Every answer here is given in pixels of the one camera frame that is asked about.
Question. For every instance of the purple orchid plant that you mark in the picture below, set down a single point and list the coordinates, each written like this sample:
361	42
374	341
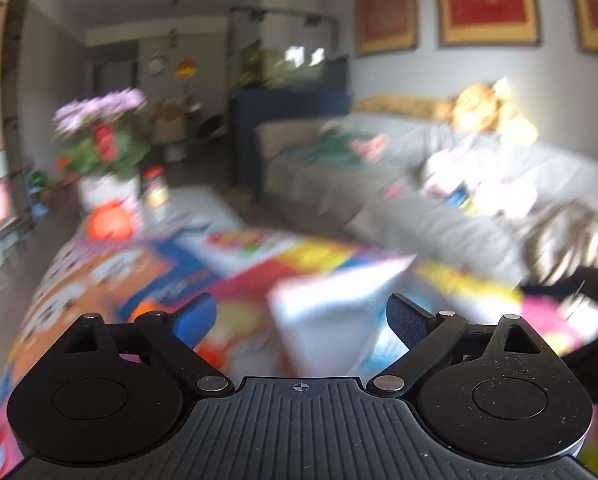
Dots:
104	130

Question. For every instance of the green clothes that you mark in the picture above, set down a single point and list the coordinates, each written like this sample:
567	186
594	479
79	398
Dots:
336	152

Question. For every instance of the beige dining chair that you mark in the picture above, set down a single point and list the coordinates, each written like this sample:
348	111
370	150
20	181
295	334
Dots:
169	122

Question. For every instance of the yellow plush toy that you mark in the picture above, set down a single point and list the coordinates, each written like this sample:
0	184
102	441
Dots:
484	107

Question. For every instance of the dark blue cabinet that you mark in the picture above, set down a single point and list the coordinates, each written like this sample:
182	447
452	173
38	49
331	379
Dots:
279	105

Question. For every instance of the colourful cartoon desktop mat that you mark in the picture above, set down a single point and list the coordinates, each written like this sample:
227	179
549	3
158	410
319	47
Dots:
129	270

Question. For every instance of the grey sofa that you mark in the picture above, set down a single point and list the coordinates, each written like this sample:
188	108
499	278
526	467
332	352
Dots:
359	195

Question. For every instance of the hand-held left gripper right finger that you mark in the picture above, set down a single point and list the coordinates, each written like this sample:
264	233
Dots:
406	320

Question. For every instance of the grey fringed blanket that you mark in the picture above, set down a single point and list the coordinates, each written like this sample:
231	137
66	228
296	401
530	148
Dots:
574	235

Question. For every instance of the yellow hanging ornament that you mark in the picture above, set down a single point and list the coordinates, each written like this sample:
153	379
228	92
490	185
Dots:
186	69

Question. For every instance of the pink cardboard box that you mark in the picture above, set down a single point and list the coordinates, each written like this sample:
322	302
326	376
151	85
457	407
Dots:
329	320

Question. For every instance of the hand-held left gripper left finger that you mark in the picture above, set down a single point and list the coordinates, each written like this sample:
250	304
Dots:
196	317

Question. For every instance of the round wall clock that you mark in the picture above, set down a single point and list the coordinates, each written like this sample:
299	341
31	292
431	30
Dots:
157	63

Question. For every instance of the glass fish tank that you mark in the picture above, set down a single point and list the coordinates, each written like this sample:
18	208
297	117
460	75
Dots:
284	60

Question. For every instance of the glass jar with dark lid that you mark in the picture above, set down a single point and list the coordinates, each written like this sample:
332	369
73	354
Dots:
155	190

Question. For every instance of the white flower pot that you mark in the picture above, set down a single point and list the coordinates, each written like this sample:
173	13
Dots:
106	192

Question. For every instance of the yellow sofa pillow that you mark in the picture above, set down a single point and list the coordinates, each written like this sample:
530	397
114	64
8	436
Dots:
404	106

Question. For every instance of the white clothes pile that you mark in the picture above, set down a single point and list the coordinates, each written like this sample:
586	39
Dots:
479	180

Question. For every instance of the orange round plush toy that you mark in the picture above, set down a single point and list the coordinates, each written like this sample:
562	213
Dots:
110	222

